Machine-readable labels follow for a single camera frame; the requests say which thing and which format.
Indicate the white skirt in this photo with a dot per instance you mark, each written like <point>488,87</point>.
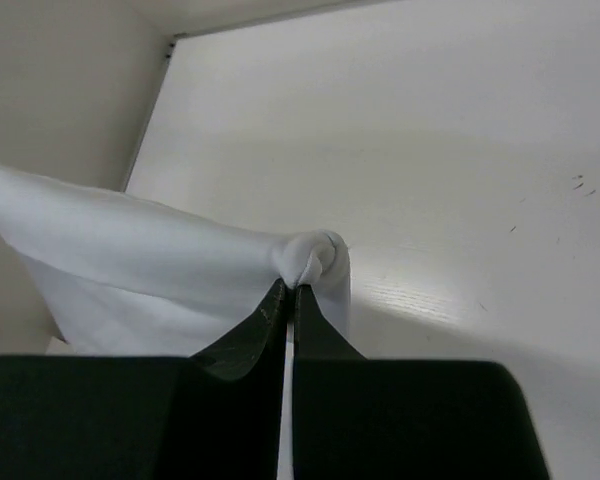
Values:
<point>123,275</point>

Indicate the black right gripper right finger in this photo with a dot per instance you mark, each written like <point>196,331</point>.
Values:
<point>360,418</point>

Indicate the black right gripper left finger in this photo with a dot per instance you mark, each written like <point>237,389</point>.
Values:
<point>212,415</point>

